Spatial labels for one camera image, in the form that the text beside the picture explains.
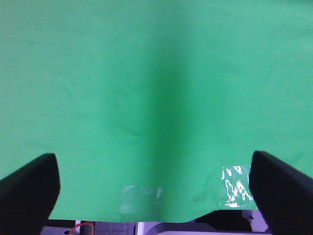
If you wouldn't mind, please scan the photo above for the orange cable under table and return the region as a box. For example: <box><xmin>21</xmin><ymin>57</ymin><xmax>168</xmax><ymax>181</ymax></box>
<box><xmin>68</xmin><ymin>221</ymin><xmax>95</xmax><ymax>235</ymax></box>

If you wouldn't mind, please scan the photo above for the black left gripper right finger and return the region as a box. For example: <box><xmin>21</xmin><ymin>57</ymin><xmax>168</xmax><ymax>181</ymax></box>
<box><xmin>249</xmin><ymin>151</ymin><xmax>313</xmax><ymax>235</ymax></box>

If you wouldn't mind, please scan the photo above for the clear tape patch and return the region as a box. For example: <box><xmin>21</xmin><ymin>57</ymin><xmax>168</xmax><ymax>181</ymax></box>
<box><xmin>120</xmin><ymin>185</ymin><xmax>163</xmax><ymax>220</ymax></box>
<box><xmin>219</xmin><ymin>165</ymin><xmax>257</xmax><ymax>210</ymax></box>

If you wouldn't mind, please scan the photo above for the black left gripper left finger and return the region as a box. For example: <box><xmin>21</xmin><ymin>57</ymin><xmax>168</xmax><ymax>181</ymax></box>
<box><xmin>0</xmin><ymin>153</ymin><xmax>61</xmax><ymax>235</ymax></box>

